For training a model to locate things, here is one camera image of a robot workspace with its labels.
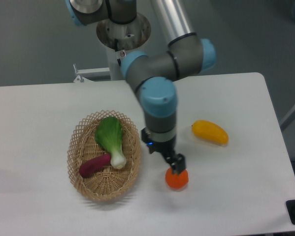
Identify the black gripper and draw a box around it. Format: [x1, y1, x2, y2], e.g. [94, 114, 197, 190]
[141, 127, 186, 175]

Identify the purple sweet potato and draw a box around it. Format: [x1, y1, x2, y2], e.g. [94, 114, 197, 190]
[79, 154, 111, 178]

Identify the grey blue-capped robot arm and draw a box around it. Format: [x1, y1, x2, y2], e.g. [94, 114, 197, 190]
[66, 0, 216, 174]

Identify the woven wicker basket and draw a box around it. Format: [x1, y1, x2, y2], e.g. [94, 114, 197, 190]
[67, 111, 141, 202]

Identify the orange tangerine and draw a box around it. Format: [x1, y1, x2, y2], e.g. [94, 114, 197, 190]
[165, 168, 189, 190]

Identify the yellow mango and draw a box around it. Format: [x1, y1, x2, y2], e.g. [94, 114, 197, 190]
[192, 120, 229, 145]

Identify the green bok choy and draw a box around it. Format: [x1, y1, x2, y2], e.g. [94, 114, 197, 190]
[95, 117, 127, 170]

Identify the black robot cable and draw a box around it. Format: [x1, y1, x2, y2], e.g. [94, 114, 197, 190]
[113, 38, 123, 67]

